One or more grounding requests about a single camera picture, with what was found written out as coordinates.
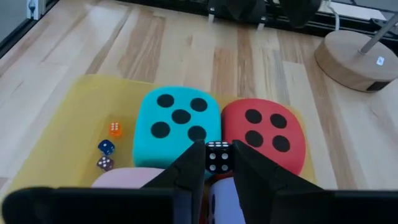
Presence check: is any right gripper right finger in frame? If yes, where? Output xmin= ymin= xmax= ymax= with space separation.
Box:
xmin=233 ymin=140 xmax=315 ymax=224

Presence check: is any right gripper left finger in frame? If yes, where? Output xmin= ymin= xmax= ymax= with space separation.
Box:
xmin=141 ymin=139 xmax=206 ymax=224

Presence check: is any large red foam die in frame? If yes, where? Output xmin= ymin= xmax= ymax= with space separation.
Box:
xmin=221 ymin=98 xmax=307 ymax=181

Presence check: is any large purple foam die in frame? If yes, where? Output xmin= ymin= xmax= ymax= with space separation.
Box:
xmin=206 ymin=177 xmax=246 ymax=224

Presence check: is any small black die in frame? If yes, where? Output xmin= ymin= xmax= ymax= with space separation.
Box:
xmin=205 ymin=141 xmax=233 ymax=174

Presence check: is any large cyan foam die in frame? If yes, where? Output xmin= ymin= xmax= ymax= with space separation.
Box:
xmin=132 ymin=86 xmax=222 ymax=175

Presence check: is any large pink foam die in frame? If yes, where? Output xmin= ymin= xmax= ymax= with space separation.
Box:
xmin=91 ymin=167 xmax=165 ymax=189

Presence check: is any small dark purple die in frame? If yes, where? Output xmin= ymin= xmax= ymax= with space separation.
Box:
xmin=96 ymin=156 xmax=114 ymax=172

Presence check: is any small blue die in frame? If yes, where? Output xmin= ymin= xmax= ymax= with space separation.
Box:
xmin=98 ymin=139 xmax=116 ymax=156

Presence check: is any small orange die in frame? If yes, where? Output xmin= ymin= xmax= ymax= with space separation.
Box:
xmin=108 ymin=121 xmax=123 ymax=138

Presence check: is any yellow translucent plastic bin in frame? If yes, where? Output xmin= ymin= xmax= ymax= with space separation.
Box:
xmin=2 ymin=73 xmax=317 ymax=224

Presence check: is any white shade wooden base lamp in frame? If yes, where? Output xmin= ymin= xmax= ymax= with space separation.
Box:
xmin=313 ymin=12 xmax=398 ymax=93

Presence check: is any white lamp cord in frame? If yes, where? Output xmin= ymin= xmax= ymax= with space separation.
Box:
xmin=325 ymin=0 xmax=341 ymax=31

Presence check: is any white bracket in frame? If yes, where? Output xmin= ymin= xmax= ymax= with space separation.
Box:
xmin=26 ymin=0 xmax=44 ymax=21

